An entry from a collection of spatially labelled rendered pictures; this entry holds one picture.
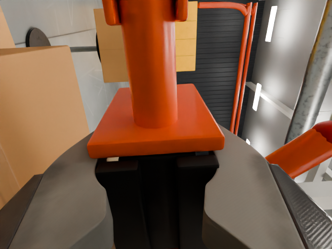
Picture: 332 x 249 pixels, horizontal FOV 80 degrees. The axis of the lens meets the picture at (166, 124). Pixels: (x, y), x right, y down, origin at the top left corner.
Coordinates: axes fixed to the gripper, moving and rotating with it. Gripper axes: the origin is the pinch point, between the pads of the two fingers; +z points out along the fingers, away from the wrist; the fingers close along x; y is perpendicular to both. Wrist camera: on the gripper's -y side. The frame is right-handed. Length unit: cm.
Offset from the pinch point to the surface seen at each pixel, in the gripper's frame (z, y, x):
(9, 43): 76, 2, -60
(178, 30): 731, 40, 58
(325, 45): 452, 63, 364
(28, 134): 6.1, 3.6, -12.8
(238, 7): 761, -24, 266
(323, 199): 96, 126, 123
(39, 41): 194, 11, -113
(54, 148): 9.1, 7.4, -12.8
